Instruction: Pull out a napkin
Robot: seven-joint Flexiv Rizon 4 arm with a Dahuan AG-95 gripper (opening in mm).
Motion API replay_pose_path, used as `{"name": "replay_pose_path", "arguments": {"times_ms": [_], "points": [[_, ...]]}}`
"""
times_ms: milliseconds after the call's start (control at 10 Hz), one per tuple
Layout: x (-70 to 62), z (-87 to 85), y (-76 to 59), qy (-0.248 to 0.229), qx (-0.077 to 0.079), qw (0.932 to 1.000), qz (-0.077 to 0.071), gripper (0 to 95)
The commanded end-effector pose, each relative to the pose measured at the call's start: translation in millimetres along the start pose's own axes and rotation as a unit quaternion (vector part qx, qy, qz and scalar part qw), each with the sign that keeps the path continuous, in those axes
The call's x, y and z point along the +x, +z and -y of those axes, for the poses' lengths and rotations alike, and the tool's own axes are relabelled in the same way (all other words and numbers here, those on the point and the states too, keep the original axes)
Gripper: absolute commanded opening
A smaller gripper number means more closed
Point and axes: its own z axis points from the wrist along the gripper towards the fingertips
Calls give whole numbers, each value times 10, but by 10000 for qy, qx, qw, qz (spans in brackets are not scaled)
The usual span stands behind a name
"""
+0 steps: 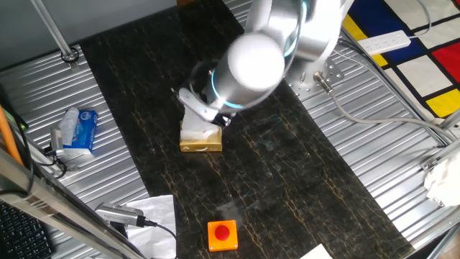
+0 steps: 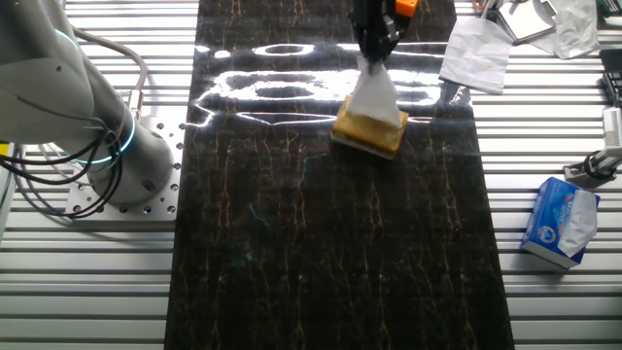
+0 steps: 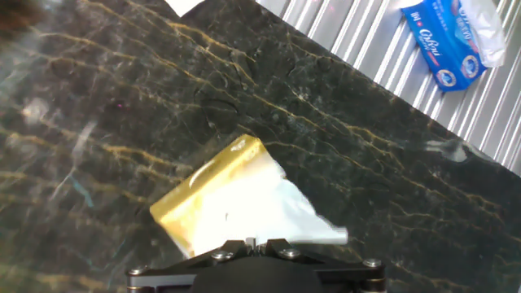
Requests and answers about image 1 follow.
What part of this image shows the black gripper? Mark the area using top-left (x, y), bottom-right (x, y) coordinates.
top-left (214, 110), bottom-right (234, 128)

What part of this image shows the white napkin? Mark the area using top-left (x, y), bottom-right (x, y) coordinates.
top-left (179, 106), bottom-right (221, 141)

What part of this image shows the gold tissue pack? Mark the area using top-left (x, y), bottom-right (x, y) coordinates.
top-left (179, 120), bottom-right (224, 153)

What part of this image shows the dark marble pattern mat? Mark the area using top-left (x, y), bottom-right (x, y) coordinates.
top-left (78, 0), bottom-right (416, 259)

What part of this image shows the orange emergency stop button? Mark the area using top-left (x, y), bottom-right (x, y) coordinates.
top-left (207, 219), bottom-right (239, 253)

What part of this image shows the flat white paper sheet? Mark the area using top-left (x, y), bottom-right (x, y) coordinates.
top-left (124, 194), bottom-right (178, 259)

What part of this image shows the blue tissue pack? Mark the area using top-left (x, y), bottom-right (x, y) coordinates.
top-left (63, 109), bottom-right (99, 156)

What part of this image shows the white tissue in blue pack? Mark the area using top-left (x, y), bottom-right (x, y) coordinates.
top-left (57, 106), bottom-right (80, 147)

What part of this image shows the small white paper sheet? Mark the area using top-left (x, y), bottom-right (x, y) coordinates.
top-left (300, 243), bottom-right (334, 259)

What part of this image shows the white power strip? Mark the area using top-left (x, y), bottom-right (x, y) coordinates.
top-left (357, 29), bottom-right (413, 57)

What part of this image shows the colourful squares floor mat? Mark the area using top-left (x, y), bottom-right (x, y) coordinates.
top-left (339, 0), bottom-right (460, 119)

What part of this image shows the orange pole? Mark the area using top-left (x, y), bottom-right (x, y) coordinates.
top-left (0, 106), bottom-right (24, 166)

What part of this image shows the crumpled white cloth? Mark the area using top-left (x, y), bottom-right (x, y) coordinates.
top-left (423, 150), bottom-right (460, 208)

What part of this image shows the black keyboard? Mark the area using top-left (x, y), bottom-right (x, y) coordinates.
top-left (0, 199), bottom-right (57, 259)

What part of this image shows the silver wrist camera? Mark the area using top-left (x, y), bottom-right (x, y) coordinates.
top-left (178, 87), bottom-right (221, 122)

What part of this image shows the black coiled wrist cable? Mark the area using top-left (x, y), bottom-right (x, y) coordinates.
top-left (186, 59), bottom-right (216, 94)

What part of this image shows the grey cable with metal connector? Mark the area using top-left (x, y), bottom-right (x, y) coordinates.
top-left (313, 71), bottom-right (457, 143)

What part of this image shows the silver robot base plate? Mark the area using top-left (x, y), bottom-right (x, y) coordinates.
top-left (283, 57), bottom-right (345, 100)

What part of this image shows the black camera cable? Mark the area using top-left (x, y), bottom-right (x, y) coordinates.
top-left (138, 215), bottom-right (178, 259)

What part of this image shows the silver camera mount arm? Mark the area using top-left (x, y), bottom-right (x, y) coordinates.
top-left (24, 136), bottom-right (79, 173)

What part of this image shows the small silver camera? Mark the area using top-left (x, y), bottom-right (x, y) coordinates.
top-left (50, 127), bottom-right (65, 158)

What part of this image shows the aluminium frame beam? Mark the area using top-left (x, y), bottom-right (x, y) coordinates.
top-left (0, 147), bottom-right (147, 259)

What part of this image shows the silver camera stand pole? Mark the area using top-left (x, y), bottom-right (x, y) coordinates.
top-left (30, 0), bottom-right (81, 70)

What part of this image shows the aluminium frame rail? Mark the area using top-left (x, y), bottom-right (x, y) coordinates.
top-left (420, 136), bottom-right (460, 173)
top-left (438, 107), bottom-right (460, 131)

